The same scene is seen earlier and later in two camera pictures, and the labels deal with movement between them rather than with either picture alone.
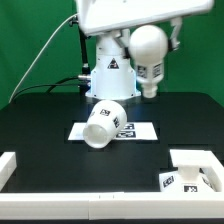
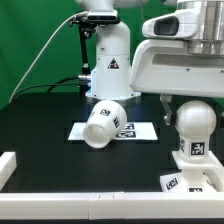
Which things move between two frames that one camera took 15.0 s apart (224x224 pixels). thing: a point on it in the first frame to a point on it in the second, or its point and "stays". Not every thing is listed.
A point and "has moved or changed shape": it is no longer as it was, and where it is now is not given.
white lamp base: [188, 178] stays
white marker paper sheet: [130, 131] stays
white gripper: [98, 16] to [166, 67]
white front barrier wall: [111, 205] stays
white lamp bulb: [148, 45] has moved or changed shape
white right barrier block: [213, 169] stays
